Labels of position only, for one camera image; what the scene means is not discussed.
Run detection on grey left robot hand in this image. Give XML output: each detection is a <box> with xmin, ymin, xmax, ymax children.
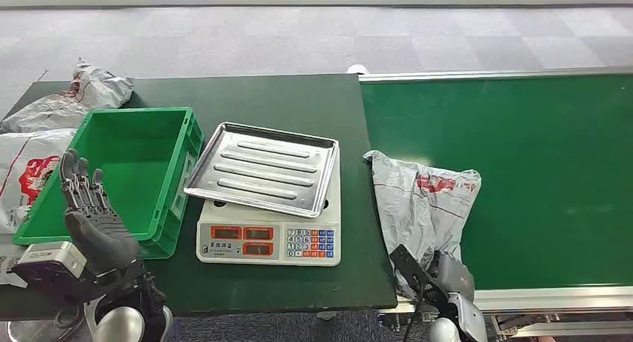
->
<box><xmin>58</xmin><ymin>149</ymin><xmax>146</xmax><ymax>285</ymax></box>

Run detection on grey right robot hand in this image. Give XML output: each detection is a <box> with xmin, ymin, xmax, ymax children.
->
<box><xmin>428</xmin><ymin>250</ymin><xmax>477</xmax><ymax>306</ymax></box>

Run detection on grey poly mailer package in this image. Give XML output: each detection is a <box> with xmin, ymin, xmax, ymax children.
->
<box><xmin>363</xmin><ymin>149</ymin><xmax>483</xmax><ymax>301</ymax></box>

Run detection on green conveyor belt machine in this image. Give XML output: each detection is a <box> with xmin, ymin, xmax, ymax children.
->
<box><xmin>358</xmin><ymin>65</ymin><xmax>633</xmax><ymax>339</ymax></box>

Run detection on green plastic crate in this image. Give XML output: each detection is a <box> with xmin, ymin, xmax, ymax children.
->
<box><xmin>12</xmin><ymin>106</ymin><xmax>205</xmax><ymax>261</ymax></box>

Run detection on white mailer bag red print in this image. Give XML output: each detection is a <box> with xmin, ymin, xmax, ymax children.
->
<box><xmin>0</xmin><ymin>128</ymin><xmax>78</xmax><ymax>235</ymax></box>

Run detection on round metal stand base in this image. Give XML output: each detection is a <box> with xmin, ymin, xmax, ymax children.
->
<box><xmin>7</xmin><ymin>317</ymin><xmax>86</xmax><ymax>342</ymax></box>

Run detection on crumpled grey mailer bag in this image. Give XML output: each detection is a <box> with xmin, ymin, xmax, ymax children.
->
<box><xmin>0</xmin><ymin>57</ymin><xmax>135</xmax><ymax>134</ymax></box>

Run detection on white electronic scale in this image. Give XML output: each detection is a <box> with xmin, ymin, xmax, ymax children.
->
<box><xmin>196</xmin><ymin>154</ymin><xmax>343</xmax><ymax>267</ymax></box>

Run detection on steel scale tray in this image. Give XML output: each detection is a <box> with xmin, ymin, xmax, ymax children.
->
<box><xmin>183</xmin><ymin>122</ymin><xmax>340</xmax><ymax>220</ymax></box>

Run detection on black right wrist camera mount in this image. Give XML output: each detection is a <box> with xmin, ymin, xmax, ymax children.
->
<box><xmin>389</xmin><ymin>244</ymin><xmax>439</xmax><ymax>293</ymax></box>

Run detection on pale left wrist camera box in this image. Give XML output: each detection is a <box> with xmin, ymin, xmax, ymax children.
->
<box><xmin>10</xmin><ymin>240</ymin><xmax>100</xmax><ymax>301</ymax></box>

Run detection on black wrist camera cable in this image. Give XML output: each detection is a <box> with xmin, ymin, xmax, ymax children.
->
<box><xmin>402</xmin><ymin>285</ymin><xmax>429</xmax><ymax>342</ymax></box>

